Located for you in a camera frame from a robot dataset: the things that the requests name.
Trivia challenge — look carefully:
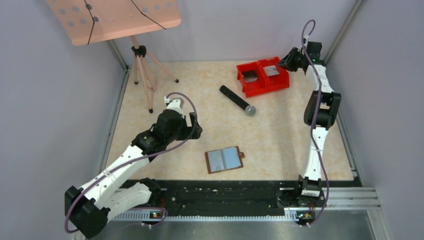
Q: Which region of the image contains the brown leather card holder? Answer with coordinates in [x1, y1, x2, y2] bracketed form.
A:
[204, 146, 245, 174]

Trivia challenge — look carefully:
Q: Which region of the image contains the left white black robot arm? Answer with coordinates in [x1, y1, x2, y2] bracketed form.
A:
[64, 109, 203, 239]

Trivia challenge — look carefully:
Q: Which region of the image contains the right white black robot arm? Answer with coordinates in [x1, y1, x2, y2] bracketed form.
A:
[277, 41, 342, 206]

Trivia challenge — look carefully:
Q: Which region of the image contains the right red plastic bin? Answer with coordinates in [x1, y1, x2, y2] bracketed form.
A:
[258, 56, 290, 92]

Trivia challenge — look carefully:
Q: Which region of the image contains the red plastic bin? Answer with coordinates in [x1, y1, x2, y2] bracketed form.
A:
[236, 61, 268, 98]
[258, 56, 290, 92]

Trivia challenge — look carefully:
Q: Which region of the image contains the left red plastic bin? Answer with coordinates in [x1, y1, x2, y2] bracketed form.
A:
[236, 61, 268, 98]

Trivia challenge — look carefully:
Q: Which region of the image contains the black handheld microphone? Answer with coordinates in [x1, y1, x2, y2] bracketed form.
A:
[219, 85, 257, 117]

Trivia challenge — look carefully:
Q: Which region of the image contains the pink music stand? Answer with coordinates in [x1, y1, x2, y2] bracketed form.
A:
[46, 0, 182, 113]

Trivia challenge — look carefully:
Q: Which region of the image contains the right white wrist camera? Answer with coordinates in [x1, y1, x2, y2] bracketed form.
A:
[302, 34, 310, 45]

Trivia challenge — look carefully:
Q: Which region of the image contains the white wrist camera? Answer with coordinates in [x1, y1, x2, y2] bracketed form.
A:
[302, 34, 310, 45]
[164, 96, 185, 116]

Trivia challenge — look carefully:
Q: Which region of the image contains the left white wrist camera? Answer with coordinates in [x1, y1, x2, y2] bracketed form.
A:
[164, 96, 185, 116]

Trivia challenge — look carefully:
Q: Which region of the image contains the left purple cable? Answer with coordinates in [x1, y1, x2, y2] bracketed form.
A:
[64, 92, 199, 234]

